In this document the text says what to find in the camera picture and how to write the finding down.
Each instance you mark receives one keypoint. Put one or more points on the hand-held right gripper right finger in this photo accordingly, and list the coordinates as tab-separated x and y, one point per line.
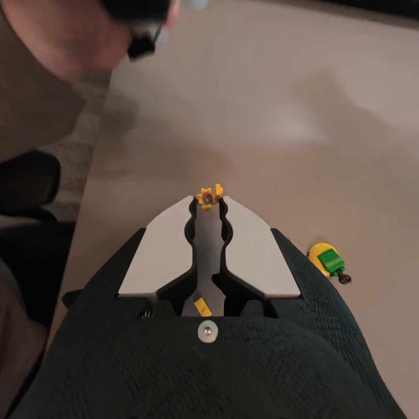
258	258

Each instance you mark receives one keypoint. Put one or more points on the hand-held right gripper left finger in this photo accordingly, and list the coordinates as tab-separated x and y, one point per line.
160	258

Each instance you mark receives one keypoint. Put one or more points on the small yellow lego piece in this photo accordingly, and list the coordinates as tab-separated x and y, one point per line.
204	191

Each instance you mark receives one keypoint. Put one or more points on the grey desk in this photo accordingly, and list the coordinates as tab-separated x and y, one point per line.
262	114

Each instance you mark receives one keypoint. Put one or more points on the person's left hand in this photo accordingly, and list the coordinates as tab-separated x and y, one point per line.
72	36

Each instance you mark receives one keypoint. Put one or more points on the small yellow brick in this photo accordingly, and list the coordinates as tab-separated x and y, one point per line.
202	307

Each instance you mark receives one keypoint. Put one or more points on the yellow and green brick assembly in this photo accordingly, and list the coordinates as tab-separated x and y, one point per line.
329	258

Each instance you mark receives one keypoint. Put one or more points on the person's torso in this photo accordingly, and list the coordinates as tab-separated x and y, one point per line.
32	98

